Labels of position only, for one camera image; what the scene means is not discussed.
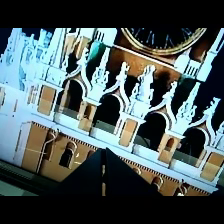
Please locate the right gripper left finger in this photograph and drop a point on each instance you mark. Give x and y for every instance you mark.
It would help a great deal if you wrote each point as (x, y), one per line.
(85, 180)

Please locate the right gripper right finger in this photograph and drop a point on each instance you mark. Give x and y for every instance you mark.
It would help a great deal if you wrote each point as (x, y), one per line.
(128, 181)

